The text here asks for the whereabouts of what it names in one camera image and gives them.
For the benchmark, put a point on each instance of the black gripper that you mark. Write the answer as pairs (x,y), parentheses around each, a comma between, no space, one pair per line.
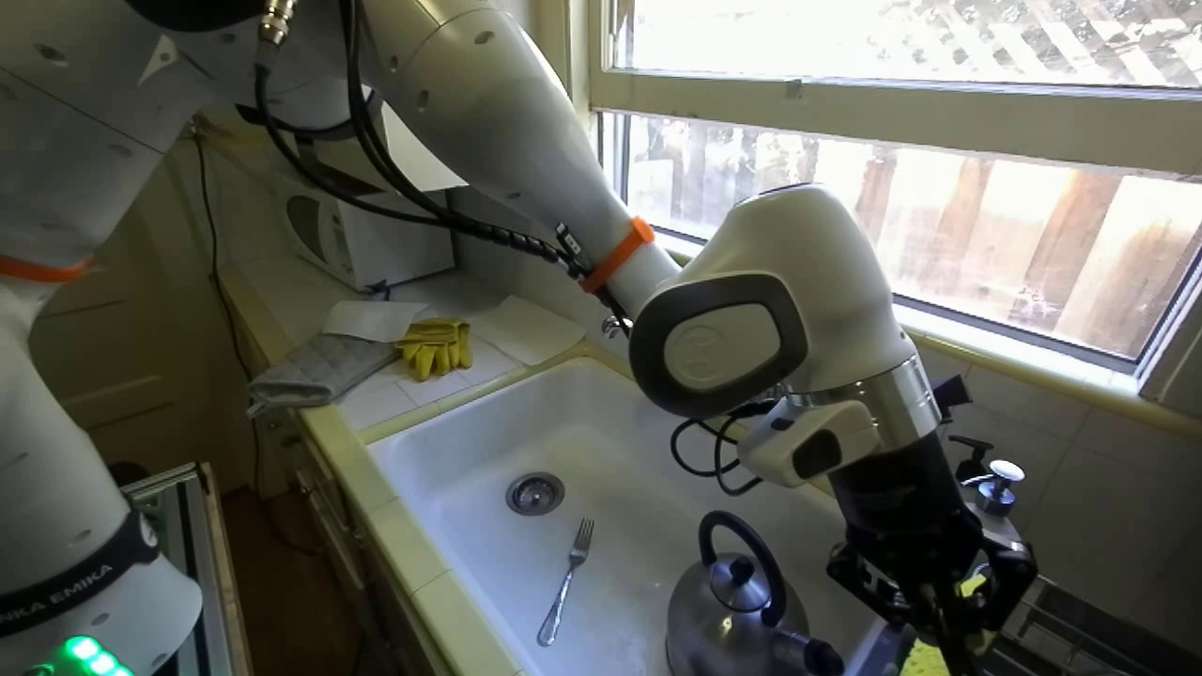
(902,512)

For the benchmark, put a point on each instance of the yellow sponge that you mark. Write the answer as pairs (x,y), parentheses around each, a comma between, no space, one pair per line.
(926,659)

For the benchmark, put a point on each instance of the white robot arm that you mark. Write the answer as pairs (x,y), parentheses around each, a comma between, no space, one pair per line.
(502,97)

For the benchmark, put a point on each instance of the dark grey drying rack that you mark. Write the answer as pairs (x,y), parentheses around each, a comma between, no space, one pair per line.
(1103,632)

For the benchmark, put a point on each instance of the white ceramic sink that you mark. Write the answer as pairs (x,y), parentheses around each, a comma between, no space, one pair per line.
(587,435)

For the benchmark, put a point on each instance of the metal sink drain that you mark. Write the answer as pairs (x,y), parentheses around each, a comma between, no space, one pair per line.
(537,492)

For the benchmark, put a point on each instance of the white capped soap bottle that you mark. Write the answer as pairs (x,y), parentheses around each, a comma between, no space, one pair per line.
(1001,473)

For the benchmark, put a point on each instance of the stainless steel kettle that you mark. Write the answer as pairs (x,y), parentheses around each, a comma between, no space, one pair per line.
(726,624)

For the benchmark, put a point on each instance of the silver fork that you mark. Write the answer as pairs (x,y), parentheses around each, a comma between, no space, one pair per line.
(565,583)

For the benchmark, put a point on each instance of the grey folded towel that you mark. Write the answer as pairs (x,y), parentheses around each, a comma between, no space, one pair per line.
(322,368)

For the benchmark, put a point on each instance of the white countertop appliance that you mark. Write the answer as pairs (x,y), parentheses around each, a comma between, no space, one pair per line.
(376,246)

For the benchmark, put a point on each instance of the grey metal stand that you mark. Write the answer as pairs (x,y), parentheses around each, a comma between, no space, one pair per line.
(189,550)

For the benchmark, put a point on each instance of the window with white frame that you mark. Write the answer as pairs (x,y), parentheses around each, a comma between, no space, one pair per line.
(1001,227)

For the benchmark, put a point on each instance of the white wall cabinet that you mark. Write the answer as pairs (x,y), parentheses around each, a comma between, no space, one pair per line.
(419,155)

